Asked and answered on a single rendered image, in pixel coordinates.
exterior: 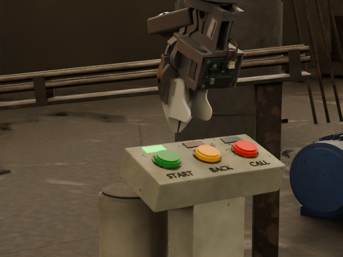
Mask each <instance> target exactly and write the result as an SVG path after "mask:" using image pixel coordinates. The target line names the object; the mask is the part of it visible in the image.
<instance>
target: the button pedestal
mask: <svg viewBox="0 0 343 257"><path fill-rule="evenodd" d="M235 136H238V137H239V138H240V139H241V140H244V141H249V142H251V143H253V144H255V145H256V147H257V148H258V152H257V154H256V155H255V156H253V157H247V156H243V155H240V154H238V153H236V152H235V151H234V150H233V145H234V143H224V142H223V141H222V140H221V139H220V138H226V137H235ZM235 136H226V137H217V138H208V139H200V140H201V141H202V142H203V143H204V144H205V145H210V146H213V147H215V148H217V149H218V150H219V152H220V153H221V156H220V159H219V160H218V161H216V162H208V161H204V160H201V159H199V158H198V157H197V156H196V155H195V149H196V148H197V147H192V148H187V147H186V146H185V145H183V144H182V143H183V142H191V141H200V140H191V141H182V142H174V143H165V144H156V145H147V146H139V147H130V148H125V149H124V155H123V158H122V164H121V169H120V176H121V177H122V178H123V179H124V180H125V181H126V183H127V184H128V185H129V186H130V187H131V188H132V189H133V190H134V191H135V192H136V193H137V194H138V196H139V197H140V198H141V199H142V200H143V201H144V202H145V203H146V204H147V205H148V206H149V207H150V208H151V210H152V211H153V212H161V211H167V210H169V257H243V256H244V197H246V196H252V195H257V194H263V193H269V192H275V191H278V190H279V187H280V184H281V181H282V177H283V173H284V170H285V165H284V164H283V163H282V162H281V161H279V160H278V159H277V158H276V157H274V156H273V155H272V154H271V153H269V152H268V151H267V150H266V149H264V148H263V147H262V146H261V145H259V144H258V143H257V142H256V141H254V140H253V139H252V138H250V137H249V136H248V135H246V134H243V135H235ZM157 145H162V146H163V147H164V148H165V149H166V150H170V151H173V152H175V153H177V154H178V155H179V157H180V158H181V162H180V165H179V166H177V167H164V166H161V165H159V164H157V163H156V162H155V160H154V156H155V153H156V152H151V153H146V152H145V151H144V150H143V149H142V147H148V146H157Z"/></svg>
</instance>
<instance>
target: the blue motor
mask: <svg viewBox="0 0 343 257"><path fill-rule="evenodd" d="M289 178H290V185H291V188H292V191H293V193H294V195H295V197H296V199H297V200H298V201H299V203H300V204H301V209H300V215H303V216H308V217H314V218H320V219H326V220H331V221H337V222H342V223H343V131H341V132H338V133H335V134H332V135H328V136H325V137H322V138H319V140H317V141H314V142H313V143H312V144H310V145H307V146H306V147H304V148H302V149H301V150H300V151H299V152H298V153H297V155H296V156H295V157H294V159H293V161H292V164H291V167H290V173H289Z"/></svg>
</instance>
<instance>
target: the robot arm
mask: <svg viewBox="0 0 343 257"><path fill-rule="evenodd" d="M243 1H244V0H184V2H185V3H186V4H187V5H189V6H191V7H188V8H185V9H181V10H178V11H174V12H170V13H169V12H164V13H161V14H159V15H158V16H156V17H153V18H149V19H148V20H147V24H148V33H149V35H159V36H162V37H165V38H168V37H172V36H173V37H172V38H171V39H169V40H168V41H167V43H168V46H167V48H166V50H165V54H162V55H161V62H160V65H159V68H158V71H157V86H158V91H159V96H160V99H161V101H162V106H163V110H164V113H165V117H166V119H167V122H168V124H169V126H170V127H171V129H172V130H173V131H174V132H175V133H180V132H181V131H182V130H183V129H184V128H185V127H186V126H187V124H188V123H189V122H190V120H191V118H192V117H195V118H198V119H201V120H205V121H207V120H209V119H210V118H211V116H212V108H211V106H210V104H209V102H208V100H207V92H208V90H210V89H223V88H231V87H234V88H236V84H237V80H238V76H239V72H240V68H241V64H242V59H243V55H244V52H242V51H241V50H239V49H238V45H237V43H236V42H235V41H232V38H231V34H232V30H233V25H234V22H235V21H242V18H243V14H244V11H243V10H242V9H240V8H238V7H237V3H241V2H243ZM230 42H234V43H235V44H236V47H234V46H233V45H231V44H230ZM237 64H238V66H237ZM236 68H237V69H236ZM235 72H236V73H235ZM178 75H180V76H181V77H183V78H184V79H185V80H184V79H183V78H178ZM234 76H235V78H234Z"/></svg>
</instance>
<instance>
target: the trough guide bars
mask: <svg viewBox="0 0 343 257"><path fill-rule="evenodd" d="M241 51H242V52H244V55H243V59H246V58H256V57H266V56H276V55H284V56H283V57H274V58H264V59H254V60H244V61H242V64H241V68H240V69H249V68H259V67H269V66H279V65H285V73H289V74H290V81H296V80H302V72H301V63H309V62H310V56H307V57H306V56H305V54H303V55H301V54H300V53H306V52H310V48H309V46H305V45H304V44H300V45H290V46H281V47H271V48H261V49H251V50H241ZM160 62H161V59H157V60H147V61H137V62H128V63H118V64H108V65H98V66H88V67H78V68H69V69H59V70H49V71H39V72H29V73H20V74H10V75H0V84H4V83H14V82H24V81H33V82H31V83H21V84H12V85H1V86H0V94H6V93H15V92H26V91H35V98H36V106H37V107H39V106H48V104H47V98H50V97H54V90H53V89H55V88H65V87H75V86H85V85H95V84H105V83H115V82H125V81H134V80H145V79H154V78H157V71H158V70H157V69H155V70H146V71H136V72H126V73H116V74H106V75H96V76H86V77H80V78H71V79H61V80H52V79H53V78H63V77H69V76H79V75H89V74H99V73H109V72H118V71H128V70H138V69H148V68H158V67H159V65H160Z"/></svg>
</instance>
